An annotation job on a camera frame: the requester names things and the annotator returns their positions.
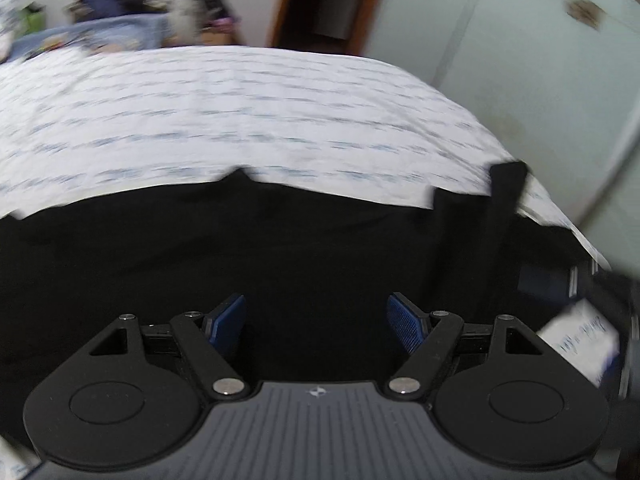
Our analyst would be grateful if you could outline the black pants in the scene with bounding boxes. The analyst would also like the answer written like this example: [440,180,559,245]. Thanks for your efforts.
[0,160,601,401]

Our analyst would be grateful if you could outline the brown wooden door frame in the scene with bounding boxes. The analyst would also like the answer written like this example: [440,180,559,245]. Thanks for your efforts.
[267,0,393,57]

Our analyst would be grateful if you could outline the pile of clothes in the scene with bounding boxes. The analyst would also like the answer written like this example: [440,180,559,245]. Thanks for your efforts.
[65,0,236,47]

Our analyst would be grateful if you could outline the blue floral pillow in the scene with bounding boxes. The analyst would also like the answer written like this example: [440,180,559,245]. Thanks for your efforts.
[0,0,22,63]

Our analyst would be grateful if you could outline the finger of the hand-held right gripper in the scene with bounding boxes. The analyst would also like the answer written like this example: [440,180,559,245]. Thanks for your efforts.
[517,264,570,305]

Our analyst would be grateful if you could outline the blue blanket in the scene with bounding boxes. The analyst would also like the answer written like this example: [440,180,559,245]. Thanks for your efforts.
[10,12,171,61]

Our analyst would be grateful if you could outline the pale green wardrobe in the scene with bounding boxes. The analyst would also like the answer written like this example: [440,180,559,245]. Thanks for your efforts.
[360,0,640,273]

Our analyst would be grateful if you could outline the green bag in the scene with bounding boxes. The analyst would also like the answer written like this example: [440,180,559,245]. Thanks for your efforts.
[19,4,47,37]

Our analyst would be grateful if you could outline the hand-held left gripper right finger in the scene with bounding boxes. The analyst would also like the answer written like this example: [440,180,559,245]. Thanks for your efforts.
[386,292,541,402]

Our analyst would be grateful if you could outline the white script-printed bed sheet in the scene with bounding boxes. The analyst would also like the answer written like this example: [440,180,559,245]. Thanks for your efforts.
[0,46,623,388]

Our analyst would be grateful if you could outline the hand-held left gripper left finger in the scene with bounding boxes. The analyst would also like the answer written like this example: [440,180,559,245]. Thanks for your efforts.
[87,294,251,402]

